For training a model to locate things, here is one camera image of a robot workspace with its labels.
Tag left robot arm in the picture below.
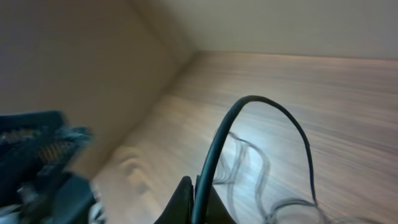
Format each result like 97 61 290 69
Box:
1 110 106 224

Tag black usb cable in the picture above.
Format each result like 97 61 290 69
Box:
191 95 318 224
213 130 386 224

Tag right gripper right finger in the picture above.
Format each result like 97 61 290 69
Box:
200 185 236 224

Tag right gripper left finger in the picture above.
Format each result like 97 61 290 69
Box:
154 176 194 224

